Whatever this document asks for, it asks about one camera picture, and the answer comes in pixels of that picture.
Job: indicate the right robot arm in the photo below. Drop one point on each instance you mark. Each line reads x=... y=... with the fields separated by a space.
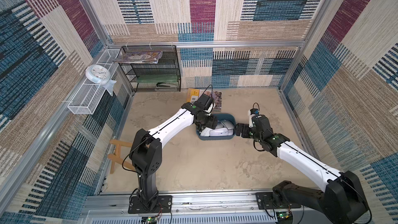
x=340 y=196

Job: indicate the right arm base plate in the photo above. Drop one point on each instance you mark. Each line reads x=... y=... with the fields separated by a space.
x=265 y=200

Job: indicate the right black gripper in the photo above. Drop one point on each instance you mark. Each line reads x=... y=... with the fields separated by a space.
x=244 y=129

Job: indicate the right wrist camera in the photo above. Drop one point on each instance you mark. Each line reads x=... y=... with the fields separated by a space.
x=251 y=113

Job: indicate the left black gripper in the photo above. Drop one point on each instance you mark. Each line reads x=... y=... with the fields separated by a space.
x=212 y=122

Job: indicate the white wire wall basket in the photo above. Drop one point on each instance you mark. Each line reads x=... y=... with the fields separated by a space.
x=87 y=98

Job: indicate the yellow English textbook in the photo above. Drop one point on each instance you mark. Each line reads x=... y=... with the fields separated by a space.
x=194 y=94

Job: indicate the silver grey computer mouse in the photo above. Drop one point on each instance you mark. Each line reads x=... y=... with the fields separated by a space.
x=227 y=124

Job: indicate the black mesh desk shelf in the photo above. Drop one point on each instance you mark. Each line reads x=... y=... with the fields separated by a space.
x=144 y=77

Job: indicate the white rounded computer mouse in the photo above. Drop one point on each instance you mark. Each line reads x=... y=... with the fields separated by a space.
x=206 y=132

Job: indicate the white round clock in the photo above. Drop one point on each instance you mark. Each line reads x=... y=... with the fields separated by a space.
x=97 y=74

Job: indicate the black stapler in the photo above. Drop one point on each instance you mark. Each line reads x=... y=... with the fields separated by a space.
x=165 y=85

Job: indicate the teal plastic storage box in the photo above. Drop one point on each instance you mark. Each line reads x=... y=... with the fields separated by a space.
x=220 y=116

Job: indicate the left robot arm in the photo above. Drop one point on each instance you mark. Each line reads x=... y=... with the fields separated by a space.
x=146 y=150

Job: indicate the wooden stand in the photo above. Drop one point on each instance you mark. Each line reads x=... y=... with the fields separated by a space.
x=115 y=156

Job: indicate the magazine on shelf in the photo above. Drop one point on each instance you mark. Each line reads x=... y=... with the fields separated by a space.
x=139 y=57

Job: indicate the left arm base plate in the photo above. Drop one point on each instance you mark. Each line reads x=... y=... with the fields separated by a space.
x=162 y=203

